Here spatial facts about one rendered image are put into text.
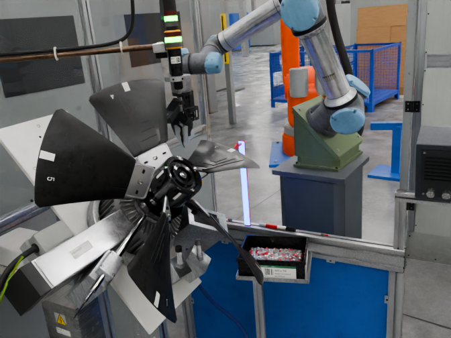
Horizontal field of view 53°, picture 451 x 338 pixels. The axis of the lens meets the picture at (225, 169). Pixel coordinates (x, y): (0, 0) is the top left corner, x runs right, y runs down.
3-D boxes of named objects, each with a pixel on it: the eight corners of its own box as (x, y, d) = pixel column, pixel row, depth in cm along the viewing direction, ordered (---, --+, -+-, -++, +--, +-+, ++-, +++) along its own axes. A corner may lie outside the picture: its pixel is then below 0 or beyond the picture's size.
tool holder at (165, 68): (156, 83, 116) (152, 44, 113) (157, 80, 123) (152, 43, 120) (191, 80, 117) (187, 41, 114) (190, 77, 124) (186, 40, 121)
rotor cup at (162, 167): (125, 198, 117) (152, 170, 110) (147, 167, 129) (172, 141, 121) (168, 231, 120) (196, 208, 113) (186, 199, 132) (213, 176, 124)
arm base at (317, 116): (317, 106, 189) (333, 90, 182) (341, 133, 185) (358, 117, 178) (299, 112, 178) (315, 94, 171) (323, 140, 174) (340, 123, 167)
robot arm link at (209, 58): (223, 43, 163) (194, 45, 165) (216, 57, 154) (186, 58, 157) (226, 64, 167) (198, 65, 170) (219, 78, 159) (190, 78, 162)
